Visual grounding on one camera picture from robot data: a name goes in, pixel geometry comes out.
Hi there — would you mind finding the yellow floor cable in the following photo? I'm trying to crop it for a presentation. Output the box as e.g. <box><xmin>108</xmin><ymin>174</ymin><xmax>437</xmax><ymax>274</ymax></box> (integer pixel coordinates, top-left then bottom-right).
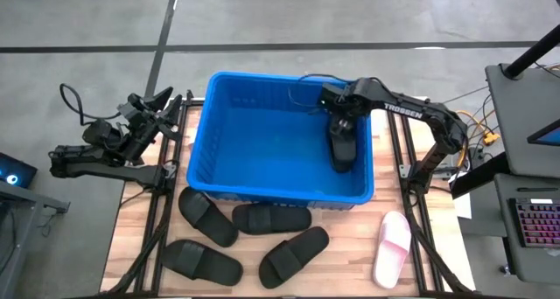
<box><xmin>456</xmin><ymin>109</ymin><xmax>502</xmax><ymax>168</ymax></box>

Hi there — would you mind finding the black aluminium table frame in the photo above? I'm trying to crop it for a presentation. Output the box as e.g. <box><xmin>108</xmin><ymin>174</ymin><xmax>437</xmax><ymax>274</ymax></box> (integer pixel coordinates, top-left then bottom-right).
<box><xmin>99</xmin><ymin>88</ymin><xmax>476</xmax><ymax>299</ymax></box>

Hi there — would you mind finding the grey side desk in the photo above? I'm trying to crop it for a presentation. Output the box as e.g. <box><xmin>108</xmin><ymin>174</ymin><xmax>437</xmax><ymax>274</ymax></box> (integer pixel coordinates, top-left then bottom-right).
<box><xmin>0</xmin><ymin>180</ymin><xmax>71</xmax><ymax>299</ymax></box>

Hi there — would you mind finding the black foam slide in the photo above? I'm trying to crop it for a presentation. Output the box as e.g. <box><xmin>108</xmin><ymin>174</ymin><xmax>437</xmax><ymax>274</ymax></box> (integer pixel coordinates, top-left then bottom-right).
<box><xmin>231</xmin><ymin>203</ymin><xmax>313</xmax><ymax>236</ymax></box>
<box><xmin>161</xmin><ymin>239</ymin><xmax>244</xmax><ymax>287</ymax></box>
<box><xmin>178</xmin><ymin>186</ymin><xmax>240</xmax><ymax>248</ymax></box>
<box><xmin>258</xmin><ymin>226</ymin><xmax>331</xmax><ymax>290</ymax></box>
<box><xmin>327</xmin><ymin>115</ymin><xmax>359</xmax><ymax>174</ymax></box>

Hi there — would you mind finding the pink foam slide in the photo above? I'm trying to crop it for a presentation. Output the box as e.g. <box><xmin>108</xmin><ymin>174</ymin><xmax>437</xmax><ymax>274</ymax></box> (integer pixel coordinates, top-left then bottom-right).
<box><xmin>372</xmin><ymin>210</ymin><xmax>413</xmax><ymax>290</ymax></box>

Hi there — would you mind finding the blue plastic bin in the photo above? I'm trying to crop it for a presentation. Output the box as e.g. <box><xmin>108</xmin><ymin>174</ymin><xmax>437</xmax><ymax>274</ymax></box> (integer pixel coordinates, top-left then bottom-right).
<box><xmin>186</xmin><ymin>71</ymin><xmax>376</xmax><ymax>211</ymax></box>

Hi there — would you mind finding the grey metal bracket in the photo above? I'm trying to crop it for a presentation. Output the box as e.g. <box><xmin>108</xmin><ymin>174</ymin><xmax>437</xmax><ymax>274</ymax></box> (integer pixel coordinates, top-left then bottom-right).
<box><xmin>397</xmin><ymin>163</ymin><xmax>459</xmax><ymax>180</ymax></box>

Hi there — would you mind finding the white paper sheet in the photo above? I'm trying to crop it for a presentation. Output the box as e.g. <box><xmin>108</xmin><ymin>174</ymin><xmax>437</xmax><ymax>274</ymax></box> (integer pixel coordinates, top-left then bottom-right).
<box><xmin>450</xmin><ymin>171</ymin><xmax>473</xmax><ymax>220</ymax></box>

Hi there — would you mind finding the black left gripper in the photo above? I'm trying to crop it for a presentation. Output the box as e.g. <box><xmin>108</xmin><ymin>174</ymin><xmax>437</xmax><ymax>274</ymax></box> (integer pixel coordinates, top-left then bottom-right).
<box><xmin>117</xmin><ymin>87</ymin><xmax>184</xmax><ymax>145</ymax></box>

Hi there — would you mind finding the black framed screen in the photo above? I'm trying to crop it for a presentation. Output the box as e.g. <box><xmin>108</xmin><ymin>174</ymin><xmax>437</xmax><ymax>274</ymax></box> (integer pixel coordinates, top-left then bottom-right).
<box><xmin>527</xmin><ymin>118</ymin><xmax>560</xmax><ymax>148</ymax></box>

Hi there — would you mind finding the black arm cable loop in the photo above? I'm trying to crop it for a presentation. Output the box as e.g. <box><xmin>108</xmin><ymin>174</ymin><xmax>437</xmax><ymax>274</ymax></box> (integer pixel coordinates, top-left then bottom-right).
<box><xmin>59</xmin><ymin>83</ymin><xmax>122</xmax><ymax>125</ymax></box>

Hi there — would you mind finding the grey desk top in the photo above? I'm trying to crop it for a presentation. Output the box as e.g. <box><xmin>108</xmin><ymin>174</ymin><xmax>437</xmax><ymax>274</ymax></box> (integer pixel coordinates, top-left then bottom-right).
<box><xmin>493</xmin><ymin>172</ymin><xmax>560</xmax><ymax>287</ymax></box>
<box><xmin>484</xmin><ymin>62</ymin><xmax>560</xmax><ymax>180</ymax></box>

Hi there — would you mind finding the thick black pole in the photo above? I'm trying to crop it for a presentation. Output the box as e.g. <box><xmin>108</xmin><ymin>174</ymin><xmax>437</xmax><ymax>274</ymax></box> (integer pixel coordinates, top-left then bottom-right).
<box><xmin>500</xmin><ymin>23</ymin><xmax>560</xmax><ymax>80</ymax></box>

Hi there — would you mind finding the computer case with blue light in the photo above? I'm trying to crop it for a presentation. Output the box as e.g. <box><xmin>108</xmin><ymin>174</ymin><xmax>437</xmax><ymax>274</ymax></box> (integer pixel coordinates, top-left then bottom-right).
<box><xmin>0</xmin><ymin>152</ymin><xmax>39</xmax><ymax>190</ymax></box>

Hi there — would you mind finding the black desk bar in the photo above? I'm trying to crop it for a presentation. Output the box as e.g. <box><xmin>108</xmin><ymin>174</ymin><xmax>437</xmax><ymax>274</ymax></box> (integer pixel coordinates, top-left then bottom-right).
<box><xmin>448</xmin><ymin>152</ymin><xmax>511</xmax><ymax>199</ymax></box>

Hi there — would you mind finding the backlit keyboard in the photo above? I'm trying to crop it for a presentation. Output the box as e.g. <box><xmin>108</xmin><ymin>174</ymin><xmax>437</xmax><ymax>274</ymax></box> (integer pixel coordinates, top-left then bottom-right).
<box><xmin>508</xmin><ymin>197</ymin><xmax>560</xmax><ymax>248</ymax></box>

